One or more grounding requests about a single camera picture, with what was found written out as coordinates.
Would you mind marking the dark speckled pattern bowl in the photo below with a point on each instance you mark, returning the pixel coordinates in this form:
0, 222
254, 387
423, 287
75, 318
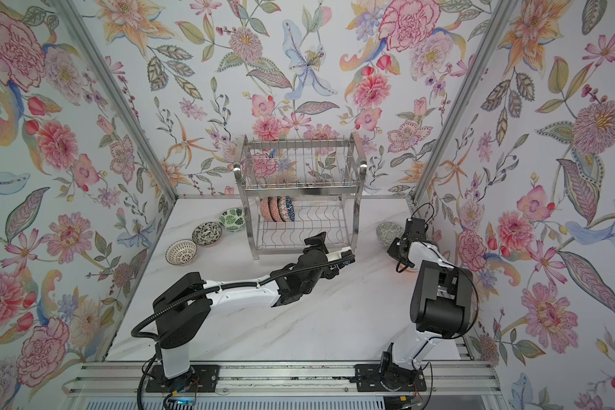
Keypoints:
207, 234

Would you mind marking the green leaf pattern bowl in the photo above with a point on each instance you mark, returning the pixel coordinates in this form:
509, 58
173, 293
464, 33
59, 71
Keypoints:
233, 220

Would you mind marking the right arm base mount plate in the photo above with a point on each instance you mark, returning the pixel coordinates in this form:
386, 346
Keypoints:
371, 378

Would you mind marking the blue geometric pattern bowl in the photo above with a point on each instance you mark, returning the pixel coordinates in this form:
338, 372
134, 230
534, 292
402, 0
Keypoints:
286, 209

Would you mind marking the pale green patterned bowl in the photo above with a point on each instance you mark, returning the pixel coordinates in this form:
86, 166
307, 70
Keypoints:
387, 232

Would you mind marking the steel two-tier dish rack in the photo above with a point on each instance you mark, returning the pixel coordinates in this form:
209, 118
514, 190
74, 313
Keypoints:
325, 179

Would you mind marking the white lattice pattern bowl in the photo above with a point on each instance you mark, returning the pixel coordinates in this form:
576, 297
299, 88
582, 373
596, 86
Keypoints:
181, 253

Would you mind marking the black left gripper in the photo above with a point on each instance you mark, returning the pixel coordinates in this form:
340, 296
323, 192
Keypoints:
317, 241

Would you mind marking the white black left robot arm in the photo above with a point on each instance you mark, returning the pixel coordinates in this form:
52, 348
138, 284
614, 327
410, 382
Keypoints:
181, 310

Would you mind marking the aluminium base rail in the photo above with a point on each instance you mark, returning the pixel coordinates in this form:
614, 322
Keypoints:
292, 378

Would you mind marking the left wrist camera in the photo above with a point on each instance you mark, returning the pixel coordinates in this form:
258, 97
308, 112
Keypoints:
341, 256

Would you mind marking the plain white bowl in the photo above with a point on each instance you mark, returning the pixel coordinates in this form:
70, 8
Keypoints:
404, 264

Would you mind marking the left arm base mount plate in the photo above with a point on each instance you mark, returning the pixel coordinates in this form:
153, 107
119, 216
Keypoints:
199, 378

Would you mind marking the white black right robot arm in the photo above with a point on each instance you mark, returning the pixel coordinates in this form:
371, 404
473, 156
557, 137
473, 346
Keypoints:
441, 306

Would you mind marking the dark patterned bowl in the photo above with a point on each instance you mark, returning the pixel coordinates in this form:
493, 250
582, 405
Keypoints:
274, 209

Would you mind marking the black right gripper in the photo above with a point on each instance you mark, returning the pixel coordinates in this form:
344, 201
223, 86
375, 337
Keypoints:
393, 249

